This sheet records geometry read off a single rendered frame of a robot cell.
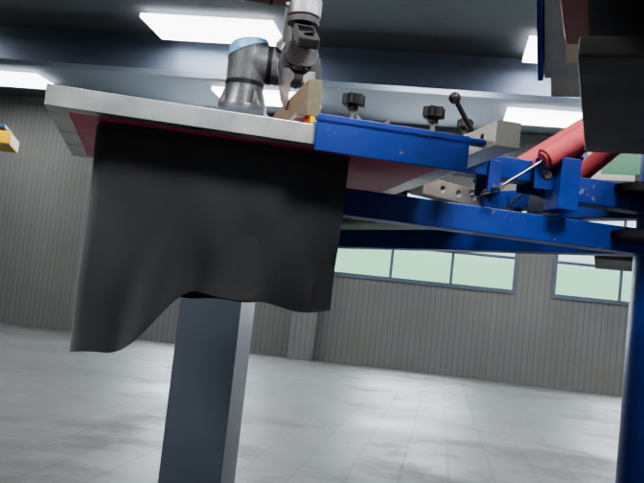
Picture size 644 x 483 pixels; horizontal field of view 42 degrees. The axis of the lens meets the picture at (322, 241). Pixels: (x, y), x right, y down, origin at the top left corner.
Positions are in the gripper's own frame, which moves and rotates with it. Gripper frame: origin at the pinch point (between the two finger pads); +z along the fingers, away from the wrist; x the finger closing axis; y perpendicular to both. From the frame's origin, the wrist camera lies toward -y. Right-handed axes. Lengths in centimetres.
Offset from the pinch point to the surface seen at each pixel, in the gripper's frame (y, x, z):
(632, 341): 0, -86, 44
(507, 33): 473, -243, -202
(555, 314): 786, -470, 22
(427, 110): -28.8, -21.4, 4.1
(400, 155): -30.5, -16.3, 13.9
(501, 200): 41, -68, 8
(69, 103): -29, 44, 13
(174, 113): -29.3, 25.9, 12.1
